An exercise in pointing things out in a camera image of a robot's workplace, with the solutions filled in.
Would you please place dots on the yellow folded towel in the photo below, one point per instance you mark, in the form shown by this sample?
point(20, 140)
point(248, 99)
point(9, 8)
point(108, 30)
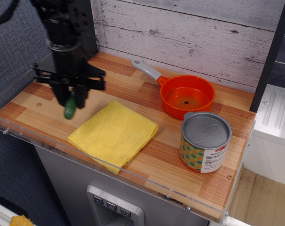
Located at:
point(114, 135)

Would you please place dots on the grey toy fridge cabinet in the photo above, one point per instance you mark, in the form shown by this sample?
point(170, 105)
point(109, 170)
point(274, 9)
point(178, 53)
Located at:
point(70, 177)

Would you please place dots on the black left shelf post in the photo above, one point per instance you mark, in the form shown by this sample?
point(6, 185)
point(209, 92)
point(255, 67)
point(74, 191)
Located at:
point(88, 29)

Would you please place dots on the black shelf post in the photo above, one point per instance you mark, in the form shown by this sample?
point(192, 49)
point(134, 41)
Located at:
point(88, 29)
point(271, 58)

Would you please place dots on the orange toy pot grey handle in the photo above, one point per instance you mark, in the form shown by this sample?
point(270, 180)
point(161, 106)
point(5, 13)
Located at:
point(180, 94)

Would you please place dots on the patterned can grey lid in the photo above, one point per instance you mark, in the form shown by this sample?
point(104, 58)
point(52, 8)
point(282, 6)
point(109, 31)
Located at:
point(204, 141)

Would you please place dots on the white toy sink unit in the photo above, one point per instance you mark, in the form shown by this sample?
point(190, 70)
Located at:
point(265, 151)

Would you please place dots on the yellow black object corner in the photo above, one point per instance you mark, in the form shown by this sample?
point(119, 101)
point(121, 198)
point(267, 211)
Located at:
point(20, 221)

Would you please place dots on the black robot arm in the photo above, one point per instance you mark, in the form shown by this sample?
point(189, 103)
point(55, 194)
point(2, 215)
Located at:
point(72, 41)

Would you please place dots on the black right shelf post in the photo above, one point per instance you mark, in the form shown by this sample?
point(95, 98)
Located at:
point(271, 58)

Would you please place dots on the silver water dispenser panel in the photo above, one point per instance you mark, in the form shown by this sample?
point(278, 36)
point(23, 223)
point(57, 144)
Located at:
point(110, 210)

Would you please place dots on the clear acrylic front guard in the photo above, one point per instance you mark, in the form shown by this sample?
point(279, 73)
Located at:
point(215, 216)

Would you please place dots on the green toy pickle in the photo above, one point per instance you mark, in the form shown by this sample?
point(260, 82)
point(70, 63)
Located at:
point(70, 106)

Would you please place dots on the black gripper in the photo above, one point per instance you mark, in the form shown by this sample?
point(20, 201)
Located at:
point(67, 67)

